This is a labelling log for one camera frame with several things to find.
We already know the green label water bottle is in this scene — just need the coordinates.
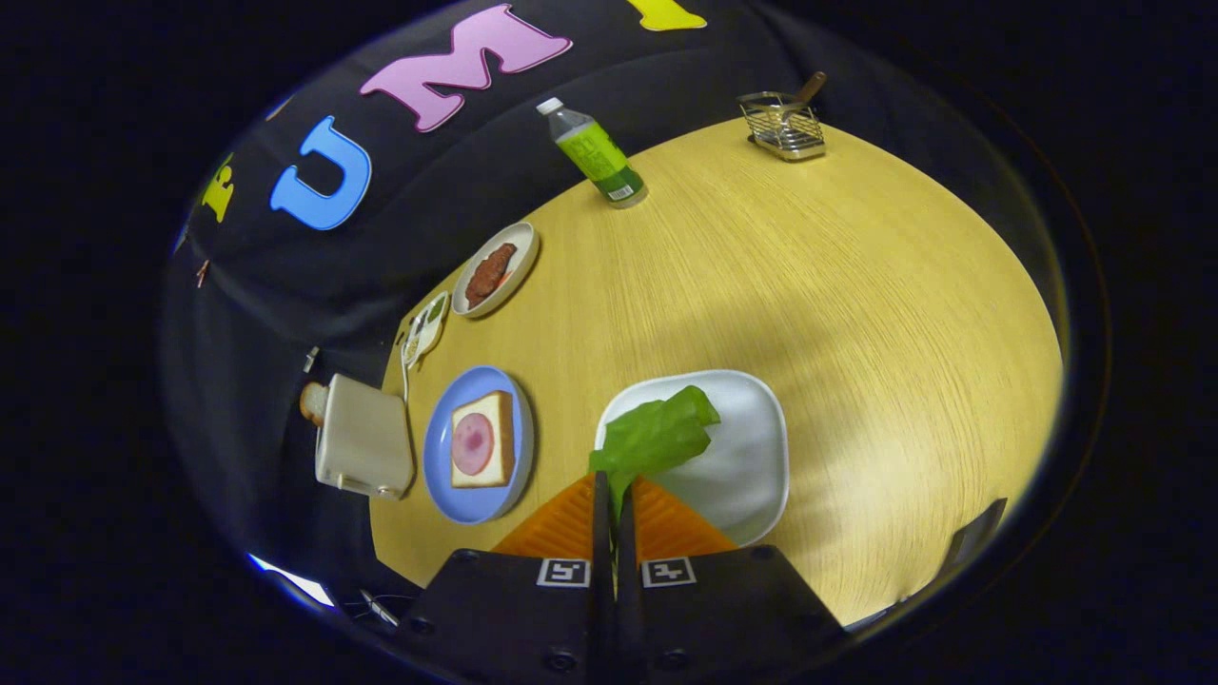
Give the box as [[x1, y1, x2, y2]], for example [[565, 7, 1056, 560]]
[[536, 97, 650, 210]]

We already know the white bread slice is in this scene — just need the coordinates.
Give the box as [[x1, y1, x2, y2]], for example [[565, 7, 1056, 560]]
[[449, 390, 517, 490]]

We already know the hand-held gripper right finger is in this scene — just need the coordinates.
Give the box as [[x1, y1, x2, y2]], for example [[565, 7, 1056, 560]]
[[614, 476, 848, 678]]

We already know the round white plate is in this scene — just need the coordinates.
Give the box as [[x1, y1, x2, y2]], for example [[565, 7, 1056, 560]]
[[450, 221, 541, 320]]

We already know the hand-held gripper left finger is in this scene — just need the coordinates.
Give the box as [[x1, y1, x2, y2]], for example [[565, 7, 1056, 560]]
[[400, 471, 615, 678]]

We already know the white divided seasoning dish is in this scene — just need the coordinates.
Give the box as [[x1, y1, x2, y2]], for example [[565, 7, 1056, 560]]
[[400, 290, 451, 370]]

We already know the metal wire basket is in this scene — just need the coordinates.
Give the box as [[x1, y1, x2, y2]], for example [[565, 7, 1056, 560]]
[[736, 90, 827, 163]]

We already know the dark grey panel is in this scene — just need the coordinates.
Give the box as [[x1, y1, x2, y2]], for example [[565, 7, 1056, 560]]
[[937, 498, 1008, 581]]

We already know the black backdrop cloth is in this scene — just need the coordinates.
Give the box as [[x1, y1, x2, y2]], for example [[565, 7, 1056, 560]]
[[162, 0, 829, 619]]

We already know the green lettuce leaf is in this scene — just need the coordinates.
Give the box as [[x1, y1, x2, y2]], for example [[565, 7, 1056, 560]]
[[588, 384, 722, 519]]

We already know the white toaster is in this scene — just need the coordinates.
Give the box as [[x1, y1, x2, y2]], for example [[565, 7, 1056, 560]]
[[315, 373, 417, 501]]

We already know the pink ham slice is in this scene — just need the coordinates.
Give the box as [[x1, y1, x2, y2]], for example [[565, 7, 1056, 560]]
[[451, 413, 496, 477]]

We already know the white square plate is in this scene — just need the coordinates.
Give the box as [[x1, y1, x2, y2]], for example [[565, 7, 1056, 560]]
[[595, 369, 791, 548]]

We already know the blue plate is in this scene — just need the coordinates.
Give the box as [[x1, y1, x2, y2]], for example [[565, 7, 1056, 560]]
[[422, 365, 536, 526]]

